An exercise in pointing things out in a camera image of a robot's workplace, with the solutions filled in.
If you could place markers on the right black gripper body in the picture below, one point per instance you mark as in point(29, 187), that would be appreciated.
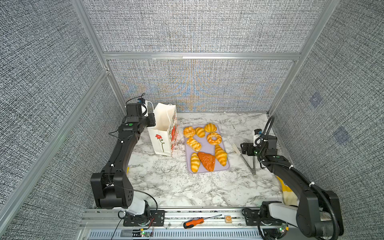
point(253, 151)

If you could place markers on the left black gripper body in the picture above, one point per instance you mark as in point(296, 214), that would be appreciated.
point(147, 121)

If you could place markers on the white food tongs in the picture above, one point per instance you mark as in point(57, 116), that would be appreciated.
point(251, 165)

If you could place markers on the white floral paper bag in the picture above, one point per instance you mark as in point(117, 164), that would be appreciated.
point(163, 135)

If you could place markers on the long striped croissant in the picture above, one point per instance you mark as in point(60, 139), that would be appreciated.
point(221, 155)

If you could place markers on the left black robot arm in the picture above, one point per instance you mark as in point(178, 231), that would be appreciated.
point(111, 186)

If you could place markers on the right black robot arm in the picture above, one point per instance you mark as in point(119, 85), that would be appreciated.
point(318, 214)

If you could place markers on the twisted braided bread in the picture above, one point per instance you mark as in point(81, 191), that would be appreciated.
point(194, 144)

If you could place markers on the striped oval bread left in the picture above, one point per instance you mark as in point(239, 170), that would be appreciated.
point(195, 162)

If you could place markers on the yellow white object right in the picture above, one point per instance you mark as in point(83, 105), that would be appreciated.
point(289, 197)

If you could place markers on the striped round bun top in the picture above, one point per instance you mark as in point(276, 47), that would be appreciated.
point(210, 127)

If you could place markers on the orange triangular pastry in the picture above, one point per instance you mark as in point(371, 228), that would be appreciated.
point(207, 160)

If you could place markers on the lilac plastic tray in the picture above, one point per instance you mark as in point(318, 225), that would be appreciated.
point(206, 148)

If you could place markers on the small striped bun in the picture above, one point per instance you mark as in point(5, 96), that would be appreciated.
point(200, 132)

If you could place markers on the small orange block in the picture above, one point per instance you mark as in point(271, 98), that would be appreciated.
point(228, 219)

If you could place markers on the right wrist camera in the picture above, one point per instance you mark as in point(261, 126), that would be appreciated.
point(257, 136)

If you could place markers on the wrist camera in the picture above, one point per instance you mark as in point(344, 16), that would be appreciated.
point(144, 107)
point(257, 136)

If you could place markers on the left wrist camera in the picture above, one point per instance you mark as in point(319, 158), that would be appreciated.
point(144, 107)

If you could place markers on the ring doughnut bread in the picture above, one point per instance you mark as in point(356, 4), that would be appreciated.
point(214, 138)

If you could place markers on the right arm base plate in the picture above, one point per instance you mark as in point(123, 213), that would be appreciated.
point(252, 216)

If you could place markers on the aluminium front rail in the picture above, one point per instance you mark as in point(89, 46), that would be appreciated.
point(108, 225)

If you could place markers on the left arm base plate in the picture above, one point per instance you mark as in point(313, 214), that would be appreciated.
point(143, 221)

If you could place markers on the orange handled screwdriver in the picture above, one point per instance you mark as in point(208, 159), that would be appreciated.
point(194, 222)

